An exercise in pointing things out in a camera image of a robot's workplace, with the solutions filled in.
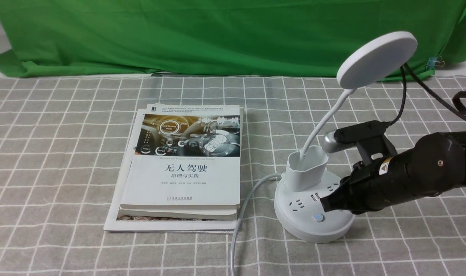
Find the green backdrop cloth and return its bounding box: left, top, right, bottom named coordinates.
left=0, top=0, right=466, bottom=77

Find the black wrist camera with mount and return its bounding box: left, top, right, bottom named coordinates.
left=321, top=120, right=397, bottom=166

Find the top book white cover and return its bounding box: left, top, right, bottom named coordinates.
left=120, top=104, right=243, bottom=209

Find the bottom white thin book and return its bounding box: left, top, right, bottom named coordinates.
left=104, top=103, right=243, bottom=233

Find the white desk lamp with sockets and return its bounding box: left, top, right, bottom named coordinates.
left=274, top=31, right=418, bottom=243

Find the blue binder clip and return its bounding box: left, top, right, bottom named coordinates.
left=426, top=56, right=445, bottom=71

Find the black camera cable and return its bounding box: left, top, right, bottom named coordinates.
left=386, top=63, right=466, bottom=129

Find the white lamp power cable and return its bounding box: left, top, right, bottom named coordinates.
left=228, top=173, right=284, bottom=276

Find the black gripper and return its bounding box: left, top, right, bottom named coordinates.
left=320, top=148, right=422, bottom=214

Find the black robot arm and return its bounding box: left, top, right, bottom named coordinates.
left=321, top=131, right=466, bottom=215

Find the middle book under top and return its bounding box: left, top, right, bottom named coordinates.
left=117, top=208, right=237, bottom=220

